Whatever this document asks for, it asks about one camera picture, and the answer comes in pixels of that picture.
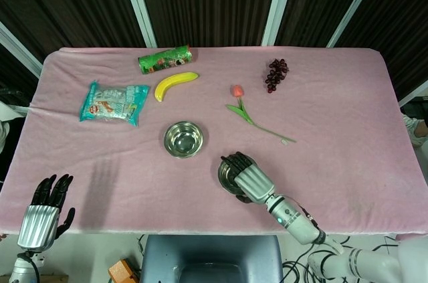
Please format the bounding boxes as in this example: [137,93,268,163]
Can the teal snack bag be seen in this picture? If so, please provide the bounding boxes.
[78,79,151,128]

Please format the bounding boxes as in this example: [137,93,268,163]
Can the pink tablecloth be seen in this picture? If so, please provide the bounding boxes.
[0,45,414,238]

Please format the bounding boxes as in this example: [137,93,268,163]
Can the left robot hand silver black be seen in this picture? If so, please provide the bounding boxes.
[16,173,76,252]

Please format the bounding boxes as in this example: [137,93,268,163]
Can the large metal bowl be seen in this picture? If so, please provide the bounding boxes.
[217,159,258,197]

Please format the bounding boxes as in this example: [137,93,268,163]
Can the yellow banana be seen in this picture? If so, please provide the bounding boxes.
[153,71,201,102]

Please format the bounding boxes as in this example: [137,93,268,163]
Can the dark purple grape bunch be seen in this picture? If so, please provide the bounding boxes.
[265,58,290,94]

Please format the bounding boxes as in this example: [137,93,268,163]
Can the green chips can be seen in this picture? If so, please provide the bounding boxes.
[138,45,194,76]

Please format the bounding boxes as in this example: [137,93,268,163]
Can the orange box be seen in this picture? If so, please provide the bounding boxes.
[107,258,140,283]

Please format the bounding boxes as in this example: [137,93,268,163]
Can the white frame post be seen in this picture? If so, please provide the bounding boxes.
[399,78,428,107]
[326,0,386,48]
[260,0,299,47]
[116,0,158,48]
[0,21,43,77]

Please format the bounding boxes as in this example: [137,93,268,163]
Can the medium metal bowl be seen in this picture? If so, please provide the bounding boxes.
[163,120,205,159]

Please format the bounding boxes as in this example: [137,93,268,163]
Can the white shoe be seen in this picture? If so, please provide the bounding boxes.
[401,114,428,147]

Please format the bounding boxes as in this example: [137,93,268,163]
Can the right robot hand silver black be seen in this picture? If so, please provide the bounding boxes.
[220,151,276,205]

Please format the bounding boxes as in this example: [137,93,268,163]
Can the black floor cable bundle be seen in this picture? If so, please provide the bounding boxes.
[282,235,402,283]

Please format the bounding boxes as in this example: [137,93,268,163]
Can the pink artificial tulip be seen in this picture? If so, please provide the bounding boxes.
[225,84,298,144]

